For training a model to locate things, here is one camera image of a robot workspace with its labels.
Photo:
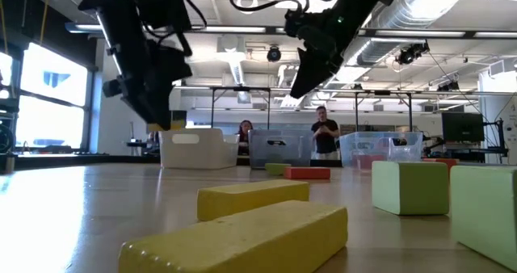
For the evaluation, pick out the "silver ceiling duct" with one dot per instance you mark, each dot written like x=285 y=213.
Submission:
x=416 y=10

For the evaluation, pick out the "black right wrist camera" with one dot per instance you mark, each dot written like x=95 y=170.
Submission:
x=297 y=22

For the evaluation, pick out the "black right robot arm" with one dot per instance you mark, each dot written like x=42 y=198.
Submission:
x=363 y=2

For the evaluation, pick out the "long yellow block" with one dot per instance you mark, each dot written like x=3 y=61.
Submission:
x=242 y=240
x=250 y=198

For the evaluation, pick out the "black equipment stand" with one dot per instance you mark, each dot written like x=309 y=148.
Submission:
x=500 y=139

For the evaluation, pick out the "round black ceiling camera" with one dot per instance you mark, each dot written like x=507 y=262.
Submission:
x=274 y=54

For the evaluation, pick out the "red rectangular block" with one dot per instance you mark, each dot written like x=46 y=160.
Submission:
x=307 y=173

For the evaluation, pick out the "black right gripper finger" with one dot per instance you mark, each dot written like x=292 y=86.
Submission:
x=313 y=73

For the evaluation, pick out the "black device with cylinder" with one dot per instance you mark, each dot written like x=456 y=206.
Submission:
x=6 y=135

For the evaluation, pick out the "long ceiling light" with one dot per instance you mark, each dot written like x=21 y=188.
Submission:
x=234 y=29
x=424 y=34

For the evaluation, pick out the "white plastic bin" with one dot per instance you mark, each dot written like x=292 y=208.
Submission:
x=202 y=152

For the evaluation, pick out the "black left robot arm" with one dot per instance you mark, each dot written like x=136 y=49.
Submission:
x=121 y=14

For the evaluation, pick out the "small red block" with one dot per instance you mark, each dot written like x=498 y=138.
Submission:
x=365 y=162

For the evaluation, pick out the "black track spotlights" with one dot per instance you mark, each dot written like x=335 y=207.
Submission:
x=412 y=53

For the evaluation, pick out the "grey translucent plastic bin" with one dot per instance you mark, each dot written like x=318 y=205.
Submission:
x=278 y=156

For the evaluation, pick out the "thick red block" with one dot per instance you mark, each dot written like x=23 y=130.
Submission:
x=442 y=160

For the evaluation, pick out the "black monitor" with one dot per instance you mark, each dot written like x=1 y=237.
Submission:
x=179 y=116
x=462 y=127

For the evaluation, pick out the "black aluminium table frame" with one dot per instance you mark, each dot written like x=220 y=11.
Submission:
x=81 y=162

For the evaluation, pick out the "green cube block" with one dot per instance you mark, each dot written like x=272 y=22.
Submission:
x=484 y=208
x=410 y=188

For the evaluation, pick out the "person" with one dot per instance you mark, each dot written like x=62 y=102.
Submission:
x=325 y=133
x=245 y=129

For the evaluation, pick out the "small green block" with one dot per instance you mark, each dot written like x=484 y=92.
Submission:
x=276 y=169

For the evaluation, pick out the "bright window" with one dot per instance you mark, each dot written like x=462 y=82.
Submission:
x=52 y=103

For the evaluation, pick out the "clear plastic bin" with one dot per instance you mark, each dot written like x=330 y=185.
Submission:
x=387 y=145

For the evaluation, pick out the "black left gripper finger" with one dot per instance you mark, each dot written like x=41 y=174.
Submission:
x=159 y=115

